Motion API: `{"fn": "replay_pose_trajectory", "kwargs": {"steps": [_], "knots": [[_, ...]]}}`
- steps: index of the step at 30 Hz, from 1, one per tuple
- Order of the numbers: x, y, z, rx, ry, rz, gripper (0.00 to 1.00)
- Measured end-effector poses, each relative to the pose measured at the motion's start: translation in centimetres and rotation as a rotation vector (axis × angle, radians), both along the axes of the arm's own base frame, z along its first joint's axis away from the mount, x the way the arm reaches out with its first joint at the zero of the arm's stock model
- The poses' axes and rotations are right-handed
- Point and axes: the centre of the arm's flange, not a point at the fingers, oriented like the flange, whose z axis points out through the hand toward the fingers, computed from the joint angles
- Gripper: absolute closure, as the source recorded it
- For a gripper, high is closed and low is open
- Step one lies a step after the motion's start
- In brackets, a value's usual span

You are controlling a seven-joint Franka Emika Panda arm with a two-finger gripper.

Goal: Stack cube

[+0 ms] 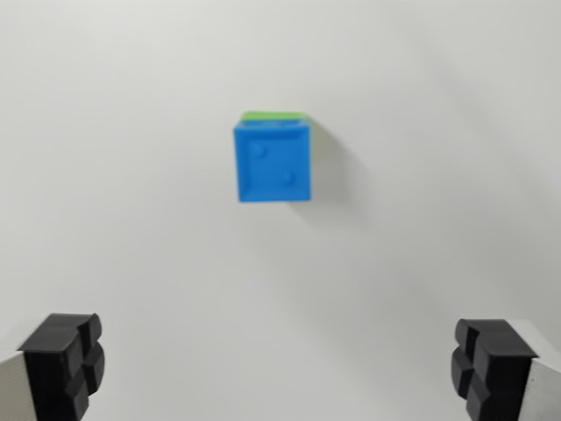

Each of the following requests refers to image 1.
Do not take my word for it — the black-padded silver gripper right finger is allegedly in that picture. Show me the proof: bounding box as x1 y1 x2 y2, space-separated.
450 318 561 421

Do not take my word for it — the green rubber cube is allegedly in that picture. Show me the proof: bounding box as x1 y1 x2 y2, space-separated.
239 110 327 164

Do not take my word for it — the blue rubber cube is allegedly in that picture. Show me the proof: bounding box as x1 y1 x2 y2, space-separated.
232 119 314 204

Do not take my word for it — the black-padded silver gripper left finger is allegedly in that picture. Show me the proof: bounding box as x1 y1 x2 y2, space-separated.
0 312 106 421

